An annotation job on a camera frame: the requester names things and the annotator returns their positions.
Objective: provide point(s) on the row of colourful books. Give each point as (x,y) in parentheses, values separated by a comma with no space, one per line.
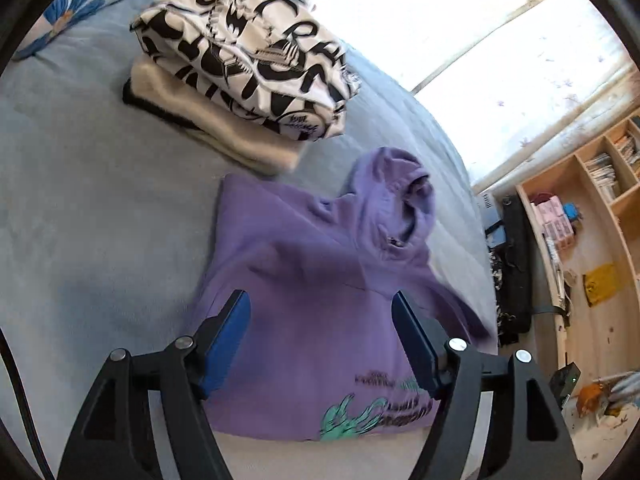
(629,150)

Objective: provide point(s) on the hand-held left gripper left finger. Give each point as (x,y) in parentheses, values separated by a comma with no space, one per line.
(227,340)

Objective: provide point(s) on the purple zip hoodie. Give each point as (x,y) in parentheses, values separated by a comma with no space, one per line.
(310,270)

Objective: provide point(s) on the orange floor item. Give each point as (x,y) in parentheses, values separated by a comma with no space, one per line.
(590,400)

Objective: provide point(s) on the cream folded garment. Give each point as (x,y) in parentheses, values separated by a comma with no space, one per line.
(210,115)

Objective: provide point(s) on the yellow paper sheet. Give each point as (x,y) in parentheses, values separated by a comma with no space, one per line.
(602,284)

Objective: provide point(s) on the long black bag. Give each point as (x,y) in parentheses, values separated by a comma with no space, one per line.
(515,270)

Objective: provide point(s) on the sheer white curtain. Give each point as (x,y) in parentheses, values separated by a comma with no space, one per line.
(450,20)

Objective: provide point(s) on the black white printed folded garment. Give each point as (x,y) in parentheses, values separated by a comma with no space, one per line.
(250,50)

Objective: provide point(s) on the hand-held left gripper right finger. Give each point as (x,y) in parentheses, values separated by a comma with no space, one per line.
(417,345)

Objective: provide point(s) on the pink storage drawers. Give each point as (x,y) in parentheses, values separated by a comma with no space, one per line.
(552,222)

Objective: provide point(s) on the row of white booklets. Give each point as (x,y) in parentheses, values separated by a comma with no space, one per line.
(602,175)

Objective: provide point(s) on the white cardboard box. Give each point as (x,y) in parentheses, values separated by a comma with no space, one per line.
(486,201)

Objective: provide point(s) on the wooden bookshelf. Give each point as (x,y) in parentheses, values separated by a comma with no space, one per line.
(600,240)

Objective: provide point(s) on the small blue box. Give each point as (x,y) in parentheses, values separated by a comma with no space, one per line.
(572,211)

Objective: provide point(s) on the white blue floral quilt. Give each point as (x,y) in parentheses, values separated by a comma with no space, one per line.
(75,5)

